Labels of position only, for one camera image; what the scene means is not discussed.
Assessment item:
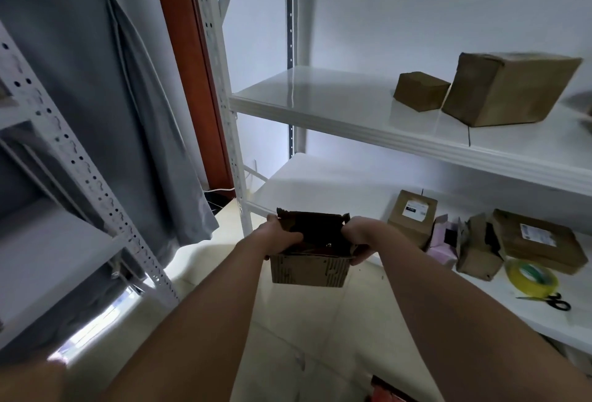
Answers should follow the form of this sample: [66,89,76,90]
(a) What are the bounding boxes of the person's left hand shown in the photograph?
[263,214,305,258]

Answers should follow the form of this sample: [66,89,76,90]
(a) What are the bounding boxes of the person's right hand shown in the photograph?
[340,216,390,266]

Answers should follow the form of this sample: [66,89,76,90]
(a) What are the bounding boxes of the small cardboard box red label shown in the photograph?
[269,208,353,288]

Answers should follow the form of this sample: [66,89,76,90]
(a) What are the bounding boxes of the long cardboard box white label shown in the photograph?
[387,190,440,250]

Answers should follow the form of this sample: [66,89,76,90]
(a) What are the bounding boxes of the pink carton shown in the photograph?
[425,214,464,269]

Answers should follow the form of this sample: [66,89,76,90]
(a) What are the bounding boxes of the corrugated cardboard box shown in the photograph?
[457,213,505,282]

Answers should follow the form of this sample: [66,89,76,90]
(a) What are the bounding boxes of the small brown box shelf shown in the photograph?
[393,71,451,112]

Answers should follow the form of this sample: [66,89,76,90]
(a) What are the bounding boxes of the yellow tape roll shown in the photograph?
[505,258,561,299]

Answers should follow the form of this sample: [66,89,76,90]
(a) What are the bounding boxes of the large brown box shelf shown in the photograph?
[441,52,584,128]

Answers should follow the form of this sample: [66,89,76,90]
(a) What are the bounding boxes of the person's left forearm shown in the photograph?
[97,230,279,402]

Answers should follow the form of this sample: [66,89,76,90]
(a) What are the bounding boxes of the person's right forearm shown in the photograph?
[374,226,592,402]

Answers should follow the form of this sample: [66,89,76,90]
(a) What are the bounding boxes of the white metal shelf rack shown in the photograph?
[189,0,592,356]

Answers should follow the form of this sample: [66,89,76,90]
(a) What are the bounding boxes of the perforated white metal rack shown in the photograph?
[0,22,181,352]

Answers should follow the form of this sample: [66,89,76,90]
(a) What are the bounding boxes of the grey curtain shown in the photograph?
[0,0,220,361]

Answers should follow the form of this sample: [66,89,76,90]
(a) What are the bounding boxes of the red-brown door frame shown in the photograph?
[148,0,235,191]

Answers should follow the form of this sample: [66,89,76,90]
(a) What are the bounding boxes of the black handled scissors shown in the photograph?
[516,292,572,312]

